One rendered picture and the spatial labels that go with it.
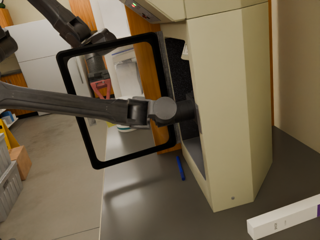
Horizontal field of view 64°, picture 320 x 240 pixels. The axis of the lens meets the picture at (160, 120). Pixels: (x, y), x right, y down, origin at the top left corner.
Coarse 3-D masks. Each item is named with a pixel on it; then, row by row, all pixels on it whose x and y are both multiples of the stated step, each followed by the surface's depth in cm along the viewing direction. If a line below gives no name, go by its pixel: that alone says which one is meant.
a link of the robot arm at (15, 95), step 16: (0, 96) 55; (16, 96) 56; (32, 96) 58; (48, 96) 59; (64, 96) 61; (80, 96) 62; (48, 112) 62; (64, 112) 61; (80, 112) 62; (96, 112) 63; (112, 112) 65; (128, 112) 68; (144, 112) 68
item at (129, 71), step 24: (72, 48) 73; (120, 48) 76; (144, 48) 78; (72, 72) 75; (96, 72) 76; (120, 72) 78; (144, 72) 80; (96, 96) 79; (120, 96) 81; (144, 96) 83; (96, 120) 81; (96, 144) 84; (120, 144) 86; (144, 144) 88
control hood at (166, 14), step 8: (120, 0) 71; (136, 0) 53; (144, 0) 47; (152, 0) 46; (160, 0) 46; (168, 0) 47; (176, 0) 47; (152, 8) 49; (160, 8) 47; (168, 8) 47; (176, 8) 47; (184, 8) 48; (160, 16) 52; (168, 16) 48; (176, 16) 48; (184, 16) 48
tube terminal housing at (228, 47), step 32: (192, 0) 47; (224, 0) 48; (256, 0) 56; (192, 32) 49; (224, 32) 50; (256, 32) 58; (192, 64) 52; (224, 64) 52; (256, 64) 59; (224, 96) 55; (256, 96) 61; (224, 128) 58; (256, 128) 63; (192, 160) 78; (224, 160) 60; (256, 160) 65; (224, 192) 64; (256, 192) 68
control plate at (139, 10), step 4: (128, 0) 60; (132, 0) 56; (128, 4) 67; (132, 4) 62; (136, 4) 57; (132, 8) 69; (136, 8) 64; (140, 8) 59; (144, 8) 55; (140, 12) 66; (144, 12) 62; (148, 12) 57; (148, 16) 64; (152, 16) 59; (148, 20) 73; (152, 20) 66; (156, 20) 61; (160, 20) 57
